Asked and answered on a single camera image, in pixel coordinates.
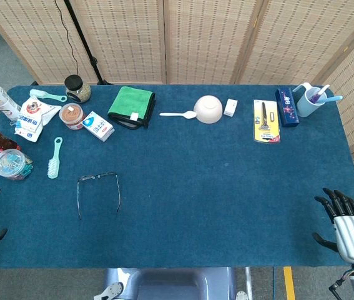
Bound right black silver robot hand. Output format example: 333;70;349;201
312;187;354;266

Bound black wire-frame eyeglasses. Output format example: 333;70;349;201
77;172;122;221

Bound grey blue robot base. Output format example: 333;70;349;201
93;266;250;300

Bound clear tub of clips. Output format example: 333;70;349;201
0;148;34;182

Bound brown sauce bottle yellow cap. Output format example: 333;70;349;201
0;128;22;153

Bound mint green scrub brush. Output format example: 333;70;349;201
47;136;64;180
29;89;69;103

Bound white metal table leg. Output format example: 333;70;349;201
244;266;254;300

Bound white flour bag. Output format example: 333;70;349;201
14;96;62;143

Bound yellow razor blister pack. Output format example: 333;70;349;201
252;99;282;144

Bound dark blue toothpaste box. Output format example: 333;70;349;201
275;87;300;128

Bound white pink toothbrush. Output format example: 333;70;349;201
316;84;331;101

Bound white blue carton box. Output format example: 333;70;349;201
81;111;116;143

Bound blue carpet table mat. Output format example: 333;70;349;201
0;84;354;269

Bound glass jar black lid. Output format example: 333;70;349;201
64;74;92;104

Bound small white box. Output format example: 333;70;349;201
223;97;239;118

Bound cream upturned bowl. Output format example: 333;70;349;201
193;95;224;125

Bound green folded towel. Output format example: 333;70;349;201
107;86;157;130

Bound white plastic spoon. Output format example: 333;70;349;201
159;110;198;120

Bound black tripod stand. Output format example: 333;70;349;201
63;0;114;86

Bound light blue handled cup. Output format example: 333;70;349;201
292;82;334;118

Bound black hanging cable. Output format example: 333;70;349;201
54;0;79;78

